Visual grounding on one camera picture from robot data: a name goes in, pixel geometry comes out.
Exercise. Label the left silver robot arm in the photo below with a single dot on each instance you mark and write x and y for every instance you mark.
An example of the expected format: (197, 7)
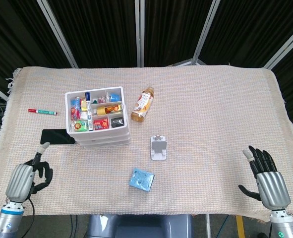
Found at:
(7, 220)

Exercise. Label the red blue candy wrappers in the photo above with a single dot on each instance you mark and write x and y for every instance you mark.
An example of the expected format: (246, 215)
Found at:
(75, 110)

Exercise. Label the green lion candy pack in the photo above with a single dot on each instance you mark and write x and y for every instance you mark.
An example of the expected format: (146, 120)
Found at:
(79, 126)

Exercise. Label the red capped green marker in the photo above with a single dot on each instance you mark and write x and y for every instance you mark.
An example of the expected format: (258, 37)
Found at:
(43, 112)

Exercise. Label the yellow candy wrapper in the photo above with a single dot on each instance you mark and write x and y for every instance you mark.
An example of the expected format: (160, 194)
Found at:
(83, 104)

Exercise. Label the amber tea bottle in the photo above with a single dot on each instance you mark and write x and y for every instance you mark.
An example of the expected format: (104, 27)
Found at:
(141, 106)

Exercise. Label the small colourful candies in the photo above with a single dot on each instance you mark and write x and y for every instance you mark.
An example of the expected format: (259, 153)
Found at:
(98, 100)

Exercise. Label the black smartphone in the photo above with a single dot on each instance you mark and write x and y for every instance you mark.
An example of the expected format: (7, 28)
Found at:
(57, 136)

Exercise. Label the blue capped whiteboard marker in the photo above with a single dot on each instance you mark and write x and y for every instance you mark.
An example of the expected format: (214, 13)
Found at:
(88, 111)

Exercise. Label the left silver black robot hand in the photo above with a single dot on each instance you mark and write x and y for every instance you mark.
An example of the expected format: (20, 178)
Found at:
(21, 179)

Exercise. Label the white folding phone stand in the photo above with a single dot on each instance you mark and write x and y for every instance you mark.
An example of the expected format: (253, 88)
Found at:
(158, 148)

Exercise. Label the small black item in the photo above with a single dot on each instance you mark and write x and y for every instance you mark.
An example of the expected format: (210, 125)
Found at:
(117, 122)

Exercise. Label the clear drawer with small items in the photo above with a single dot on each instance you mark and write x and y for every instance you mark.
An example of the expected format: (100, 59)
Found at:
(101, 136)

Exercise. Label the beige woven table cloth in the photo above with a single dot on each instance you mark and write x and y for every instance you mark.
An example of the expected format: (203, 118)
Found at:
(198, 124)

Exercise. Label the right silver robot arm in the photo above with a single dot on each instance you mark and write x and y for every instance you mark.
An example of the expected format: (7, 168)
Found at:
(285, 226)

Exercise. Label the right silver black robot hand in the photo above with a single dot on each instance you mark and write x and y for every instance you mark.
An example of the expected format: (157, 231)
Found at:
(272, 188)

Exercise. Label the yellow tape roll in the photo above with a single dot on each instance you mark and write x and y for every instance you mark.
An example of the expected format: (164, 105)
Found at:
(101, 111)

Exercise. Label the white drawer organizer box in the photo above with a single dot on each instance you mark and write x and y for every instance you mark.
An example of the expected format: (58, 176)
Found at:
(69, 116)

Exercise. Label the red snack packet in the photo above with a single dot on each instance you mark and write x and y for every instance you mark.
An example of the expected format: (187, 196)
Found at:
(100, 124)

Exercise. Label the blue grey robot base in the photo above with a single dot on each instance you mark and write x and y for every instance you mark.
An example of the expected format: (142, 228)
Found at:
(138, 226)

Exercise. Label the clear plastic drawer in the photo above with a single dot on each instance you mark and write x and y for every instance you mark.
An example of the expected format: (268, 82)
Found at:
(104, 141)
(106, 145)

